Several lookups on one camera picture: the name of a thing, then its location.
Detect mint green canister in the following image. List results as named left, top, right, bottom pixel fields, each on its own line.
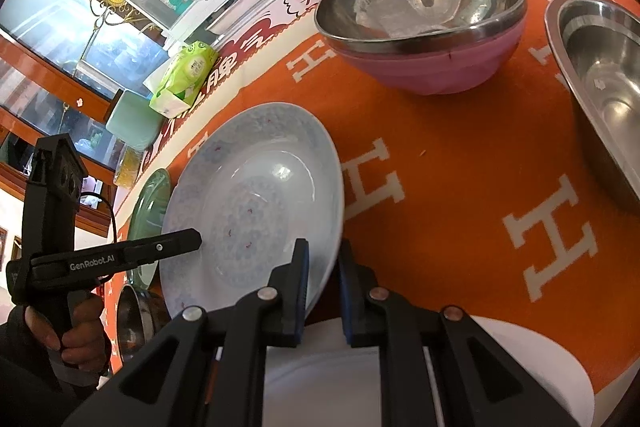
left=105, top=90, right=165, bottom=152

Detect glass sliding door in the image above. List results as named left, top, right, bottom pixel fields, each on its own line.
left=0, top=0, right=342, bottom=238

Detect white large plate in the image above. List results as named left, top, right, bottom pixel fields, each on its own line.
left=259, top=313, right=597, bottom=427

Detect small steel bowl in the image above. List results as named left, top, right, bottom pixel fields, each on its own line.
left=116, top=284, right=170, bottom=364

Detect green plate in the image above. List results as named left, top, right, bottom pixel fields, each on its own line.
left=127, top=168, right=171, bottom=289

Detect large steel bowl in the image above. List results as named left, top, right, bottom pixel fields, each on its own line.
left=544, top=0, right=639, bottom=215

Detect blue patterned porcelain plate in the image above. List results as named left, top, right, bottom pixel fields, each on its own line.
left=158, top=102, right=345, bottom=315

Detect black cable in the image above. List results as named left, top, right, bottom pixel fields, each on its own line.
left=79, top=190, right=120, bottom=243

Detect glass jar yellow contents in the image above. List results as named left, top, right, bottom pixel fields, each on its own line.
left=114, top=145, right=144, bottom=188

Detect person left hand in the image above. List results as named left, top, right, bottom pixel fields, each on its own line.
left=25, top=294, right=110, bottom=374

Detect green tissue pack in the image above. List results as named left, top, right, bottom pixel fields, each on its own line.
left=150, top=41, right=218, bottom=118

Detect pink steel bowl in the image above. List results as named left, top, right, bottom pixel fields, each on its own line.
left=314, top=0, right=527, bottom=95

